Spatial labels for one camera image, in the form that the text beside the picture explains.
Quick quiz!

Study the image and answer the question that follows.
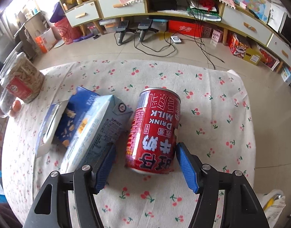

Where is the red milk drink can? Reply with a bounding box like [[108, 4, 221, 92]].
[[125, 88, 181, 174]]

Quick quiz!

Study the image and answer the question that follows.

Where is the white plastic bag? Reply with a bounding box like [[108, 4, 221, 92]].
[[256, 189, 286, 228]]

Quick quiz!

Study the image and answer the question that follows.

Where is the blue biscuit box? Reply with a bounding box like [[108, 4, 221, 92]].
[[36, 86, 99, 158]]

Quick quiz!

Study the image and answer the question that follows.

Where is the cherry print tablecloth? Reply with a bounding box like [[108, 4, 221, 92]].
[[2, 60, 256, 227]]

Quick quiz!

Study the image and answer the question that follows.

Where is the blue milk carton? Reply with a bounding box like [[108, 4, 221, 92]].
[[60, 95, 133, 173]]

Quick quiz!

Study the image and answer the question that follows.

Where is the small orange fruit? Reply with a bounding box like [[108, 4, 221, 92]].
[[12, 99, 21, 113]]

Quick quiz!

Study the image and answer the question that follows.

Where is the plastic snack jar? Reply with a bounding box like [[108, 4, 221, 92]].
[[0, 51, 44, 104]]

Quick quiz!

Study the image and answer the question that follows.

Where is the blue white carton box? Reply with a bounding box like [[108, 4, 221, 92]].
[[281, 65, 291, 85]]

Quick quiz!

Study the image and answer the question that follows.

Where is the red printed box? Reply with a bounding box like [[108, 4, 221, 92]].
[[257, 44, 280, 71]]

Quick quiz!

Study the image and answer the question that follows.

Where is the yellow cardboard box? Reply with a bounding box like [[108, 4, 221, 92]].
[[227, 31, 263, 65]]

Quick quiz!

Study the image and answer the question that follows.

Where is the black microwave oven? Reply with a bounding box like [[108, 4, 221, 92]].
[[279, 13, 291, 44]]

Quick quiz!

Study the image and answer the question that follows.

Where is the red gift box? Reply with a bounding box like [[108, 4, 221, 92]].
[[168, 20, 203, 38]]

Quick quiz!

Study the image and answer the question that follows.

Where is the long white TV cabinet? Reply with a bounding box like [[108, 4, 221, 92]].
[[65, 0, 291, 68]]

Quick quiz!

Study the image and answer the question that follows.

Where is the black cable on floor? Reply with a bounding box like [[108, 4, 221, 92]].
[[133, 0, 226, 71]]

